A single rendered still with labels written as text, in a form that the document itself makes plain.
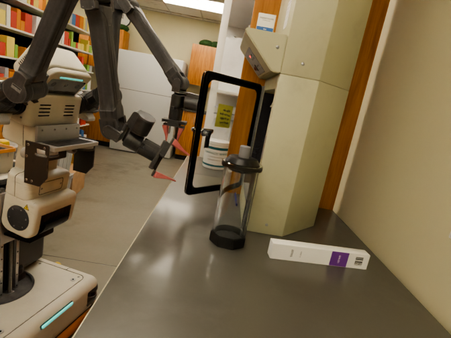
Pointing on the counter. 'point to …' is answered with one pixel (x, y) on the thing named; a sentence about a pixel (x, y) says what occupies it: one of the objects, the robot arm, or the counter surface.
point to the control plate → (254, 62)
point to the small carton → (266, 22)
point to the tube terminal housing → (306, 110)
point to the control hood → (265, 49)
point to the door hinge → (257, 119)
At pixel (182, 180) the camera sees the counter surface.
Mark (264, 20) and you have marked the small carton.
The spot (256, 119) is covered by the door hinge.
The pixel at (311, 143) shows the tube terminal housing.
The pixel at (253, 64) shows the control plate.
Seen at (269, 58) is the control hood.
